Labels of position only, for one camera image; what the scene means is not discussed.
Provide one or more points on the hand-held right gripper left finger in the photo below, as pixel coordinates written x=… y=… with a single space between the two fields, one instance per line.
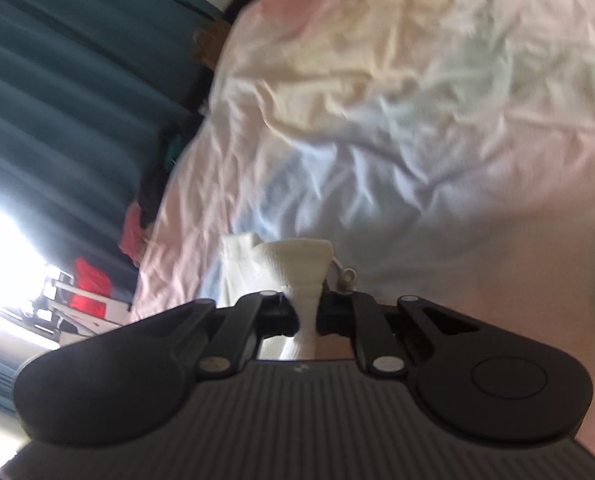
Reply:
x=282 y=318

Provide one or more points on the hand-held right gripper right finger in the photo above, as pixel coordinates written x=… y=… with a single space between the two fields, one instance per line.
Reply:
x=333 y=318

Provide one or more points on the white pants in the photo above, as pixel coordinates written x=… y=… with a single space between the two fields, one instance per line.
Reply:
x=297 y=265

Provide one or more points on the dark clothes pile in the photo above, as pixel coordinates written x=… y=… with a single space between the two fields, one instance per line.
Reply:
x=170 y=155

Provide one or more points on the crumpled pink cloth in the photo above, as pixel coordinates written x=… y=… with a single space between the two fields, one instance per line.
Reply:
x=132 y=232

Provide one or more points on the red bag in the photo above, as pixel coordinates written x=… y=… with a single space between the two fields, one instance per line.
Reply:
x=90 y=285

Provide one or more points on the pastel bed blanket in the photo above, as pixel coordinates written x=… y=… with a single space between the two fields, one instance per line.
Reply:
x=402 y=135

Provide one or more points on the metal stand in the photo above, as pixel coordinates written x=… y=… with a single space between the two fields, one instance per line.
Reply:
x=60 y=305

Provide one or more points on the brown plush item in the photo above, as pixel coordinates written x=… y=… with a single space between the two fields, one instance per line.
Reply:
x=208 y=42

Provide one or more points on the wide teal curtain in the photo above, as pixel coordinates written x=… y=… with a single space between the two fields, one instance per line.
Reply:
x=77 y=85

